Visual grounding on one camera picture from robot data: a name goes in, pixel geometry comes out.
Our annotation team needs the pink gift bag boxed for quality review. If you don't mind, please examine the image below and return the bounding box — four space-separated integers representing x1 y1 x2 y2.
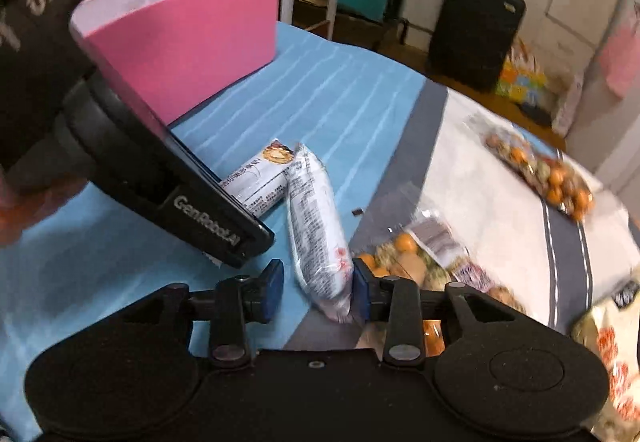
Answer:
599 14 640 98

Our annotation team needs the white silver snack packet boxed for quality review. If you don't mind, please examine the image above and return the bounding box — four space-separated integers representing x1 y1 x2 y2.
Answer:
284 144 354 323

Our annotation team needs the white snack bar packet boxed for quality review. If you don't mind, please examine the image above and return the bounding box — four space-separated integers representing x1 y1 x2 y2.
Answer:
220 139 297 219

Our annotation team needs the colourful gift box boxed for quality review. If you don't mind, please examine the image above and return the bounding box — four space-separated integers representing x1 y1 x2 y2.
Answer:
495 39 549 108

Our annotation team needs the white plastic bag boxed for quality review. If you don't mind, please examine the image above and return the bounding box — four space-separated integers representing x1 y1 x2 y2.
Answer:
552 72 587 137

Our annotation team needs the black suitcase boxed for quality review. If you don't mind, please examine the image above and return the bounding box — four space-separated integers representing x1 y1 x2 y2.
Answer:
427 0 527 92

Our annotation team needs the clear bag of coated peanuts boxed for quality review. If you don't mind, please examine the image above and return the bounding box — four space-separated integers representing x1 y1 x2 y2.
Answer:
350 209 527 358
467 114 597 223

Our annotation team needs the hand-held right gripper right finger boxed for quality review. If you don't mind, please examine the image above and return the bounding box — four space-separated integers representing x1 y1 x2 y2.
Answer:
352 258 521 369

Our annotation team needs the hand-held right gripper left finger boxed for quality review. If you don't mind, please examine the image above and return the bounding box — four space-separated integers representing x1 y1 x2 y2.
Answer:
120 259 285 369

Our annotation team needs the instant noodle multipack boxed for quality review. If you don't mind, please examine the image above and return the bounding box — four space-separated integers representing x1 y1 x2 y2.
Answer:
571 272 640 442

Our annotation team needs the striped bed sheet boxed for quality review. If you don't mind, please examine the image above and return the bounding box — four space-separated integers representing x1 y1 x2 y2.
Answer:
0 19 640 442

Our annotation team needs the pink cardboard box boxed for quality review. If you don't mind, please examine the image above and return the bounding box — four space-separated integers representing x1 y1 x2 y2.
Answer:
69 0 281 139

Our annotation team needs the person's left hand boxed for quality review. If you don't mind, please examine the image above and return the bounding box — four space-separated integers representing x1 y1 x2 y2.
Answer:
0 174 88 247

